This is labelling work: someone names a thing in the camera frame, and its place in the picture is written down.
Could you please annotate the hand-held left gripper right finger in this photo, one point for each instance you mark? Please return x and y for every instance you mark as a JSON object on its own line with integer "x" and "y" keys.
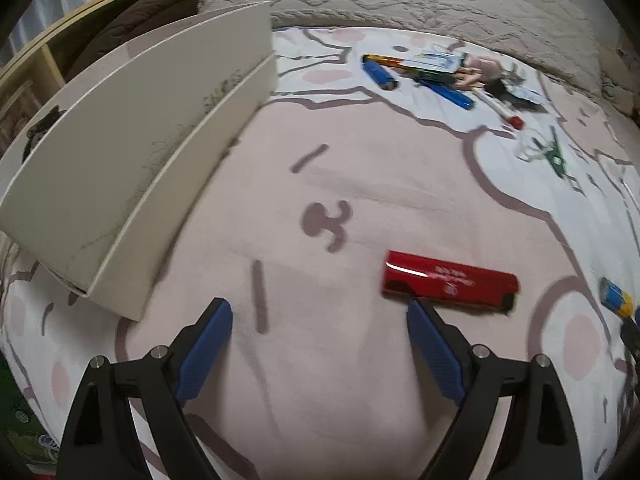
{"x": 435, "y": 355}

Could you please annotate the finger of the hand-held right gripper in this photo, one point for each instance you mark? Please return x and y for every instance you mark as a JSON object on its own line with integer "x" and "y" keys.
{"x": 631, "y": 335}

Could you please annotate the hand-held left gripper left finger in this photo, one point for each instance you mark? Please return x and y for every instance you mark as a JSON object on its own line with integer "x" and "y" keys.
{"x": 207, "y": 350}

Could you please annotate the blue yellow cylinder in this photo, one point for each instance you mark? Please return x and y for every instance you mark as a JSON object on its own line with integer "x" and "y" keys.
{"x": 617, "y": 297}

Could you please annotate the white cardboard box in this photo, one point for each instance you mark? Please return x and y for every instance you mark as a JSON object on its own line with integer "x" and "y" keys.
{"x": 125, "y": 135}

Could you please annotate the green printed cardboard box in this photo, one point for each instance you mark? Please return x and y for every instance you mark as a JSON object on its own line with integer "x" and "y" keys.
{"x": 20, "y": 425}

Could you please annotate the white pen red cap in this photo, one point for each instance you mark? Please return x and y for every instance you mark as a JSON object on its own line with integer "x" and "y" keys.
{"x": 497, "y": 107}

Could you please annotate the small plain beige pillow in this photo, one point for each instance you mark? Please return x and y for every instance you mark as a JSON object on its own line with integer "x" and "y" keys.
{"x": 620, "y": 75}

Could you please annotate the slim blue lighter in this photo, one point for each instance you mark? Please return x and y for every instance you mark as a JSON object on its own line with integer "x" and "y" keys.
{"x": 450, "y": 95}

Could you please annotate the small black object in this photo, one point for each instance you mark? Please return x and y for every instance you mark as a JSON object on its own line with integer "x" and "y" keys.
{"x": 497, "y": 88}

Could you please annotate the dark green packet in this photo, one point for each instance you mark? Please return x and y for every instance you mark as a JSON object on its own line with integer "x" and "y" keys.
{"x": 432, "y": 76}

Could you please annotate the black hair claw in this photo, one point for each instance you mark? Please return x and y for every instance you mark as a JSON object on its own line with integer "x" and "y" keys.
{"x": 42, "y": 122}

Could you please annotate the metal keys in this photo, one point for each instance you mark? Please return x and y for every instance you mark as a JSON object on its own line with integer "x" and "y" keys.
{"x": 515, "y": 75}

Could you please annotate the wide blue lighter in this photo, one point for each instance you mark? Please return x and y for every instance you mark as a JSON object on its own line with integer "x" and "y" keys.
{"x": 380, "y": 75}

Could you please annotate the pink small toy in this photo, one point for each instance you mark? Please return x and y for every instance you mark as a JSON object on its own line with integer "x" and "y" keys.
{"x": 481, "y": 66}

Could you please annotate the white blue foil packet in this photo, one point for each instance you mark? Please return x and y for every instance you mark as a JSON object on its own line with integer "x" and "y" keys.
{"x": 432, "y": 61}

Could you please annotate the folded brown blanket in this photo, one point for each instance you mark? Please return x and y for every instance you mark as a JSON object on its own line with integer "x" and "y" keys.
{"x": 125, "y": 20}

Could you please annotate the wooden shelf unit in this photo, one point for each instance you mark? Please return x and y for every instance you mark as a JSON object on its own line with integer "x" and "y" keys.
{"x": 75, "y": 21}

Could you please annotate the grey curtain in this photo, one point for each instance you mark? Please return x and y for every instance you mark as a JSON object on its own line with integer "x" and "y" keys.
{"x": 45, "y": 5}

